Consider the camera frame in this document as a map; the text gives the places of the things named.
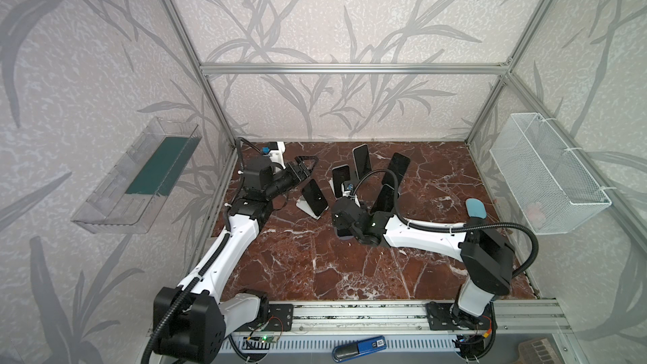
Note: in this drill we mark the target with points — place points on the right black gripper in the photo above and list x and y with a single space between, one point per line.
336 225

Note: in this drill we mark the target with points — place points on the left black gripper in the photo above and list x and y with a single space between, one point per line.
302 169

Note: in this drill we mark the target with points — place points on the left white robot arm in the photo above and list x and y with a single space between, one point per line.
191 321

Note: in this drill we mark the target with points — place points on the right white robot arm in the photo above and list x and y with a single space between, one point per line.
493 255

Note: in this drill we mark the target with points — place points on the white-edged phone on stand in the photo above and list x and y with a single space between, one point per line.
340 175

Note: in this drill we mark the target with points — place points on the white folding phone stand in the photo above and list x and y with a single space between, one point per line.
302 205

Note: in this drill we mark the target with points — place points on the upright phone on grey stand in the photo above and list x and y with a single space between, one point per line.
361 157

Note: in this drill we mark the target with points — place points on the tall black phone on stand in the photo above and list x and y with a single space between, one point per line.
399 165

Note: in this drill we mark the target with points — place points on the light blue silicone spatula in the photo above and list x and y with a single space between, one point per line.
476 208

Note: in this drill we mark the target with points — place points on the blue and black marker tool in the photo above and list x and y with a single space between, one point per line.
360 348

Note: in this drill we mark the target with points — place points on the green circuit board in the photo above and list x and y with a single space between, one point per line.
262 340

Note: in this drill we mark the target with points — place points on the brown grid tray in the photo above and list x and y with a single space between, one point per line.
537 351

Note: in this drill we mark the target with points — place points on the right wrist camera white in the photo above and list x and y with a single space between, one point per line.
347 188

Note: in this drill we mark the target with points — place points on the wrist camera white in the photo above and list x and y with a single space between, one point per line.
275 152
347 188

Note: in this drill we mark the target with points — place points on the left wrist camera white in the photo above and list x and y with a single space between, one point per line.
275 152

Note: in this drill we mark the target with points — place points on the clear plastic wall bin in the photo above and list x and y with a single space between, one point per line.
133 193

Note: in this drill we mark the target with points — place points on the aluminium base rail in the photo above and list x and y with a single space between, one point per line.
410 317

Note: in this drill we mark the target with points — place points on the white wire mesh basket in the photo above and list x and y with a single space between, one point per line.
554 190

